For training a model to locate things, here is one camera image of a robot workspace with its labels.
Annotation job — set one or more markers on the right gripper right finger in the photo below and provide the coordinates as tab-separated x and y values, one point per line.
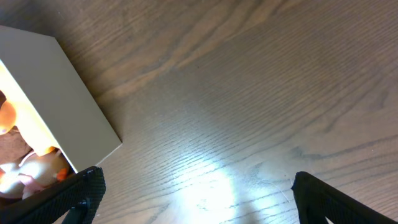
318	202

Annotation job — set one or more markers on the white cardboard box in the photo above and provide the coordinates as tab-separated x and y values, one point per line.
50	105

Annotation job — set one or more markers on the brown plush toy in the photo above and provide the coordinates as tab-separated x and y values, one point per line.
13	145

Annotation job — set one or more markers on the white pink duck toy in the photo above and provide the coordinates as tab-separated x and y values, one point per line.
32	173

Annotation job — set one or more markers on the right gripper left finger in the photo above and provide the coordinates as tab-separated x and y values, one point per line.
78	198

